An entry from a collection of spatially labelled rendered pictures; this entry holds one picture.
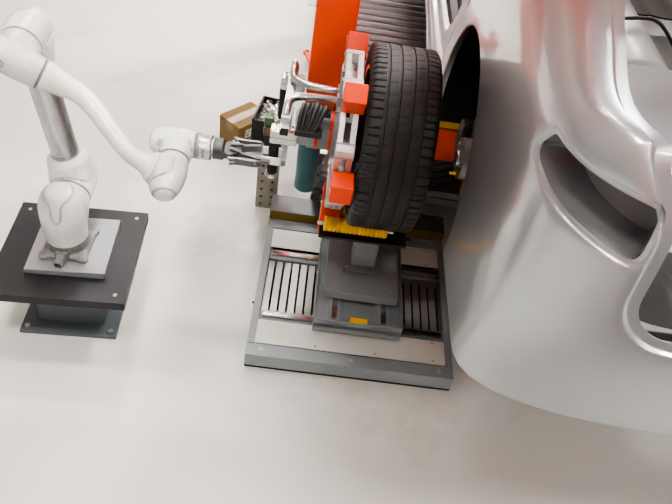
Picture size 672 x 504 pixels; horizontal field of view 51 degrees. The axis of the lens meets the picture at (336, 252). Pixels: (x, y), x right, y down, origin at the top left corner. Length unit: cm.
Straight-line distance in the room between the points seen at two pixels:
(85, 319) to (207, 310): 49
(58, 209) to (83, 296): 33
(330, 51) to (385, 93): 60
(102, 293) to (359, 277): 101
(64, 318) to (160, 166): 92
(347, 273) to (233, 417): 74
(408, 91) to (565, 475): 154
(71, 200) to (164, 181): 47
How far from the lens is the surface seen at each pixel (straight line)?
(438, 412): 286
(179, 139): 243
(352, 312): 288
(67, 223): 269
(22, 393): 286
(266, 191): 343
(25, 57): 239
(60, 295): 273
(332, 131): 251
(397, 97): 229
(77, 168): 278
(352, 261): 293
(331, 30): 280
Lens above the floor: 231
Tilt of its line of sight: 44 degrees down
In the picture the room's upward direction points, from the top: 11 degrees clockwise
